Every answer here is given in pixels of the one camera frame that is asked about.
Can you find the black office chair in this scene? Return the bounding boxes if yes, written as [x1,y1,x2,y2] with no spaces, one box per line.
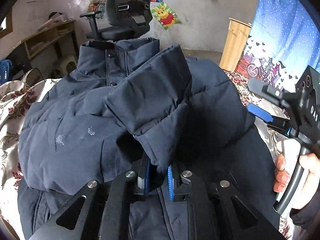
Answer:
[80,0,153,49]

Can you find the person's right hand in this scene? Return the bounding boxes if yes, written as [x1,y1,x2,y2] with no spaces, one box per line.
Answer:
[273,152,320,193]

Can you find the floral bed sheet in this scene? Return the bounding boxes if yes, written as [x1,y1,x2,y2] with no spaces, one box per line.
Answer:
[0,69,300,240]

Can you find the yellow bear cartoon poster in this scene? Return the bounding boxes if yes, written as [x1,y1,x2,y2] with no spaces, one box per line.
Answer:
[151,2,182,30]

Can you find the navy puffer jacket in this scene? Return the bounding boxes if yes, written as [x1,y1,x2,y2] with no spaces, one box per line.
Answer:
[17,37,280,240]

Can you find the grey wire mesh object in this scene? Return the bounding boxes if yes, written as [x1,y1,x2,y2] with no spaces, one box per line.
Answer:
[23,69,43,86]

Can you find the wooden shelf with clutter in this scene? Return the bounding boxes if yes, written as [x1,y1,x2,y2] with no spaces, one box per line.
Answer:
[12,19,77,61]

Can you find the pile of papers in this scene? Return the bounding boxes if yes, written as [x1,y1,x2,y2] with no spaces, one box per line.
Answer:
[37,12,66,31]

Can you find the wooden window frame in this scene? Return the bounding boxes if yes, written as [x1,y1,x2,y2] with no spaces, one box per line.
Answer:
[0,12,13,39]

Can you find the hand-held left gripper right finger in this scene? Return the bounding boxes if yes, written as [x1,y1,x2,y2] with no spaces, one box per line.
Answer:
[166,162,285,240]

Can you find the blue printed curtain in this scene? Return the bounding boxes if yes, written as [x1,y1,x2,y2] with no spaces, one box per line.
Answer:
[234,0,320,92]

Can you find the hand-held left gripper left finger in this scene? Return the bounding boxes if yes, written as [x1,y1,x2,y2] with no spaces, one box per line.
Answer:
[29,155,153,240]

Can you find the blue bag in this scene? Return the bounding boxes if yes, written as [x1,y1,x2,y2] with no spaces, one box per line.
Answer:
[0,59,14,85]

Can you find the colourful cartoon wall poster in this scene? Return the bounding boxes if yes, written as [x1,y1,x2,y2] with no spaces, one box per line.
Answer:
[88,0,107,20]

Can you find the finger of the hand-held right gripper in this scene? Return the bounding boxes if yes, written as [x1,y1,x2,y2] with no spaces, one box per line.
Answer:
[247,77,291,106]
[246,104,292,132]

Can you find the light wooden cabinet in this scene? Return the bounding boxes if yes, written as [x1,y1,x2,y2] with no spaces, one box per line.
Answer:
[219,17,252,72]

